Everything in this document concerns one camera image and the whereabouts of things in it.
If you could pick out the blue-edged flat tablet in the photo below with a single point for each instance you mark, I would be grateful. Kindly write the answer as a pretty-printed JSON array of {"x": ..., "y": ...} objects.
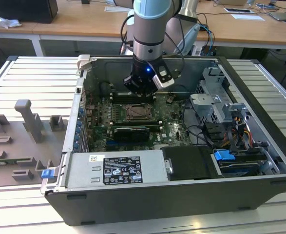
[{"x": 239, "y": 10}]

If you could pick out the white power adapter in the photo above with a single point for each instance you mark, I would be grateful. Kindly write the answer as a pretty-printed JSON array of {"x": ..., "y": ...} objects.
[{"x": 197, "y": 51}]

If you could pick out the hard disk blue carrier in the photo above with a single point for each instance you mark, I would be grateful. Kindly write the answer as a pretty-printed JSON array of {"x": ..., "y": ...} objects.
[{"x": 222, "y": 155}]

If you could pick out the grey laptop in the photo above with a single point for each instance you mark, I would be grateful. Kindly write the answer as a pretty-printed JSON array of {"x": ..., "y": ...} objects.
[{"x": 284, "y": 15}]

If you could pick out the white paper sheet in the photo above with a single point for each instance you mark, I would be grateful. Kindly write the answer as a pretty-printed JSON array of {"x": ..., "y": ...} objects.
[{"x": 247, "y": 17}]

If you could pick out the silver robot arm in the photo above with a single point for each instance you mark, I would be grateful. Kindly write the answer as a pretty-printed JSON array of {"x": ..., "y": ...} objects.
[{"x": 147, "y": 31}]

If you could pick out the wooden desk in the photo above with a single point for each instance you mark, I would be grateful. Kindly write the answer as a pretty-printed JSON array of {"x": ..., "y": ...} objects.
[{"x": 84, "y": 22}]

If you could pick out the crumpled white paper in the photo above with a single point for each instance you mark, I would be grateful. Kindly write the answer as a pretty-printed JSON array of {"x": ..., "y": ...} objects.
[{"x": 7, "y": 22}]

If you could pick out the blue board connector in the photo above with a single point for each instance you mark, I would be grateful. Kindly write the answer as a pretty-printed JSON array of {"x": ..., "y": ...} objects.
[{"x": 114, "y": 144}]

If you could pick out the grey-brown parts rack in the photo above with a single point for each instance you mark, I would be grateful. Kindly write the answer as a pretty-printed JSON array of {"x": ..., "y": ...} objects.
[{"x": 11, "y": 148}]

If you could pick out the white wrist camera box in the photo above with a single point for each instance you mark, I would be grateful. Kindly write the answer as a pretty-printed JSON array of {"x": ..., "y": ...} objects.
[{"x": 167, "y": 82}]

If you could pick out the silver metal latch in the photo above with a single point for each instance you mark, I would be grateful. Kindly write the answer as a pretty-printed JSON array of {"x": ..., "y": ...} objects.
[{"x": 169, "y": 166}]

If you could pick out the black air shroud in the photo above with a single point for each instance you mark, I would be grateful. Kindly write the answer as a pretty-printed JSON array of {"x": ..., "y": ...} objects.
[{"x": 189, "y": 163}]

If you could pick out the black open PC case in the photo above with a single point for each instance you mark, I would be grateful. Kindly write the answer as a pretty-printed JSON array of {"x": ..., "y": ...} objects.
[{"x": 157, "y": 204}]

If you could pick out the blue plastic clip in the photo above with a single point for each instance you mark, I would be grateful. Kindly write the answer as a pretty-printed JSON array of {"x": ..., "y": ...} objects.
[{"x": 47, "y": 173}]

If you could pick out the black round case speaker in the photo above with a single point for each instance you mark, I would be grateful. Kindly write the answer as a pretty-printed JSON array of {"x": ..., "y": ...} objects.
[{"x": 105, "y": 87}]

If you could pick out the blue slot clip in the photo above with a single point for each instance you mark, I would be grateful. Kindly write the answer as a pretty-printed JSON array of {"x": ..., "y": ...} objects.
[
  {"x": 77, "y": 139},
  {"x": 81, "y": 112},
  {"x": 79, "y": 126},
  {"x": 76, "y": 147}
]

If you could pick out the silver power supply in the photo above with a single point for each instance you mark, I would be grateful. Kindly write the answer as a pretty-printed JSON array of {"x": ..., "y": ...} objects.
[{"x": 84, "y": 170}]

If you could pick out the silver drive cage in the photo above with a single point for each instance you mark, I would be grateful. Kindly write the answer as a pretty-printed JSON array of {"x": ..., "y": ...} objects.
[{"x": 206, "y": 107}]

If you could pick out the cardboard box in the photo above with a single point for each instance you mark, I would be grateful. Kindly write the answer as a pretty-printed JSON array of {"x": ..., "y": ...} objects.
[{"x": 231, "y": 2}]

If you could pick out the low-profile graphics card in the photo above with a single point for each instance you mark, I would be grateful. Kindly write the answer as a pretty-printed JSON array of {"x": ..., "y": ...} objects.
[{"x": 130, "y": 133}]

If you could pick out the black box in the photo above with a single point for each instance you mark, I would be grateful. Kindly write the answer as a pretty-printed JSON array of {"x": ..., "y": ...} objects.
[{"x": 18, "y": 11}]

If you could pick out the green RAM stick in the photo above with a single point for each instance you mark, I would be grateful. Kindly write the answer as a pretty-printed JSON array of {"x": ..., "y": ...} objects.
[{"x": 11, "y": 161}]

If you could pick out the empty black RAM slot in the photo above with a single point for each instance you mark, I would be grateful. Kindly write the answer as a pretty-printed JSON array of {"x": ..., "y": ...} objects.
[{"x": 135, "y": 121}]

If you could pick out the CPU socket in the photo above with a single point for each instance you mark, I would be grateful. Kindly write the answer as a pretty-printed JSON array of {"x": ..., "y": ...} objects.
[{"x": 133, "y": 119}]

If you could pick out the green motherboard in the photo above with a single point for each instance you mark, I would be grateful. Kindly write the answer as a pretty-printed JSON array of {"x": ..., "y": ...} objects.
[{"x": 174, "y": 129}]

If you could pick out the pale blue teach pendant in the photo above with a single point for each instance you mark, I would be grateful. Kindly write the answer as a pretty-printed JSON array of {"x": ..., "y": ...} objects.
[{"x": 190, "y": 36}]

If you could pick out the small brown heat sink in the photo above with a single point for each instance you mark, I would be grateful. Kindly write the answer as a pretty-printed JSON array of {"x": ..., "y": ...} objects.
[{"x": 170, "y": 98}]

